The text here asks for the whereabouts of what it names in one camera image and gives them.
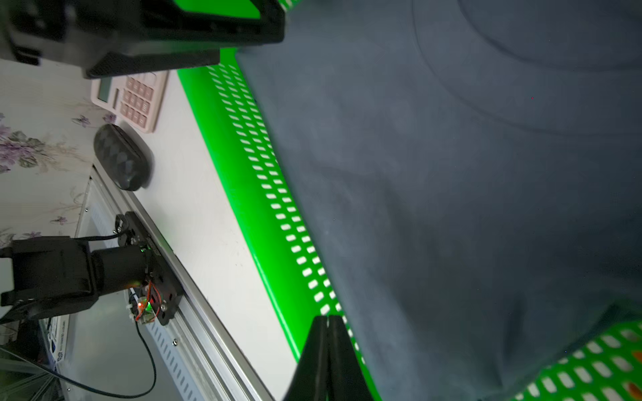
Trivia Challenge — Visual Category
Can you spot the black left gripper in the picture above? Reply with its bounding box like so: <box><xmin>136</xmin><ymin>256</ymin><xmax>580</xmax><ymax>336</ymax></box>
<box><xmin>1</xmin><ymin>1</ymin><xmax>285</xmax><ymax>80</ymax></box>

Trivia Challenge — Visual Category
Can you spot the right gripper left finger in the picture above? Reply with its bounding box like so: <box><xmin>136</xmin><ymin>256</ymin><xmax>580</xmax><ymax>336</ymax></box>
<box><xmin>284</xmin><ymin>316</ymin><xmax>329</xmax><ymax>401</ymax></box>

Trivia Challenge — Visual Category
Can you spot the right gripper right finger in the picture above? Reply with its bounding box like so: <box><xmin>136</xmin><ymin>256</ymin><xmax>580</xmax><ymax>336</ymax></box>
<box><xmin>328</xmin><ymin>315</ymin><xmax>374</xmax><ymax>401</ymax></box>

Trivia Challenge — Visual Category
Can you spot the grey t-shirt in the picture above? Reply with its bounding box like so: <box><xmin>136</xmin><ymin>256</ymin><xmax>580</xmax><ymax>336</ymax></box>
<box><xmin>235</xmin><ymin>0</ymin><xmax>642</xmax><ymax>401</ymax></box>

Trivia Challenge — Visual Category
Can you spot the green plastic basket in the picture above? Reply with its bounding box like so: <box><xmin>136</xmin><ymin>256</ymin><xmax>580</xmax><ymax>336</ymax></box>
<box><xmin>172</xmin><ymin>0</ymin><xmax>642</xmax><ymax>401</ymax></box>

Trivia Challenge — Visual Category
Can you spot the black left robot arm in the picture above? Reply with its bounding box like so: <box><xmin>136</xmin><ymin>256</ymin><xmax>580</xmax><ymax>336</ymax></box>
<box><xmin>1</xmin><ymin>1</ymin><xmax>285</xmax><ymax>324</ymax></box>

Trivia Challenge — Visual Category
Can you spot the black oval case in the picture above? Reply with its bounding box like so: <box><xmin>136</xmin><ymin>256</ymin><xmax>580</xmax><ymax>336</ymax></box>
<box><xmin>94</xmin><ymin>124</ymin><xmax>152</xmax><ymax>192</ymax></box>

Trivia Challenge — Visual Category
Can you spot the small circuit board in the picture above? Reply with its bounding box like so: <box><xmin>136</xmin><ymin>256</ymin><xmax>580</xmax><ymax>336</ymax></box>
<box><xmin>128</xmin><ymin>293</ymin><xmax>156</xmax><ymax>324</ymax></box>

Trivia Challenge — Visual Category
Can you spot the aluminium front rail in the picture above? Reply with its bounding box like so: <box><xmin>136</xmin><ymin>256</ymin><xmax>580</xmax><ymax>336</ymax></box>
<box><xmin>87</xmin><ymin>163</ymin><xmax>274</xmax><ymax>400</ymax></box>

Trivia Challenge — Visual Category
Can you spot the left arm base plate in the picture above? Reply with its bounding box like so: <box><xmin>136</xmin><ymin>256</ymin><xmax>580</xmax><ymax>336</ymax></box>
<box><xmin>115</xmin><ymin>212</ymin><xmax>185</xmax><ymax>326</ymax></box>

